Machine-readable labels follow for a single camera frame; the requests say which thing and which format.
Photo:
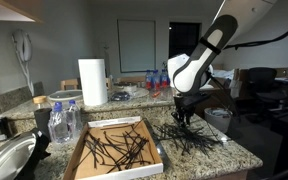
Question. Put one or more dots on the small white bowl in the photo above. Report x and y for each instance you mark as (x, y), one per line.
(130, 88)

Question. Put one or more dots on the wooden wall cabinet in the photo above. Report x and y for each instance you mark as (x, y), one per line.
(7, 8)

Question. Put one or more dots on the grey trash bin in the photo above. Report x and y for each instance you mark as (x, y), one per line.
(219, 121)

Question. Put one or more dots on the white wall phone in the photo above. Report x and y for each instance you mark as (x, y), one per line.
(24, 46)

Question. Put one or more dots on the white bed sheet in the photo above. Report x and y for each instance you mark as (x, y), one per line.
(225, 74)

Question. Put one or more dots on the glass jar with wooden lid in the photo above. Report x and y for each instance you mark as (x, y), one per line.
(40, 101)

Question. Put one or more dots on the orange marker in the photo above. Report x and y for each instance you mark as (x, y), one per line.
(156, 94)

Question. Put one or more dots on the white paper towel roll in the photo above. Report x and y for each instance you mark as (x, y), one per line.
(92, 83)

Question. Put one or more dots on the wooden chair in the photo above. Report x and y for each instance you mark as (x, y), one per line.
(69, 83)

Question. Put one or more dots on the dark crumpled object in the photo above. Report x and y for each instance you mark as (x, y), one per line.
(120, 96)

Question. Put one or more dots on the brown cardboard carton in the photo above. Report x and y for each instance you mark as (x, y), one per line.
(224, 93)

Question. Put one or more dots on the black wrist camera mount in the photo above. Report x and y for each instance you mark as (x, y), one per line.
(199, 98)

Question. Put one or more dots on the white round plate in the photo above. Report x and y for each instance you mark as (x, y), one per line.
(140, 93)

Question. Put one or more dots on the black zip tie bundle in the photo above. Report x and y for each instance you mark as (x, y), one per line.
(187, 138)

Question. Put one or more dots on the white shallow bowl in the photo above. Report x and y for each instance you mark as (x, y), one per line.
(65, 95)

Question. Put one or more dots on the Fiji water bottle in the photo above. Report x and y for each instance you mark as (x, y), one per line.
(148, 81)
(164, 80)
(155, 81)

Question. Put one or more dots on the clear blue-capped water bottle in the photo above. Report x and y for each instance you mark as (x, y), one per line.
(58, 128)
(74, 116)

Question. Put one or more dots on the dark window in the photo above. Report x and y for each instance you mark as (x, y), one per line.
(184, 40)

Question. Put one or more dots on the white wall board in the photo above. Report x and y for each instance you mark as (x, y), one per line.
(136, 46)

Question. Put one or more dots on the black office chair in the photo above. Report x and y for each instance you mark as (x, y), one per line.
(267, 86)

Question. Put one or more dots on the black zip tie pile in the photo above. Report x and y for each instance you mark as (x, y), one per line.
(130, 146)

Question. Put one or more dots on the shallow cardboard box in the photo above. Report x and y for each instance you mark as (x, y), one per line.
(117, 171)

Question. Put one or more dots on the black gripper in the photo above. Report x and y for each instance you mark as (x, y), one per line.
(186, 107)

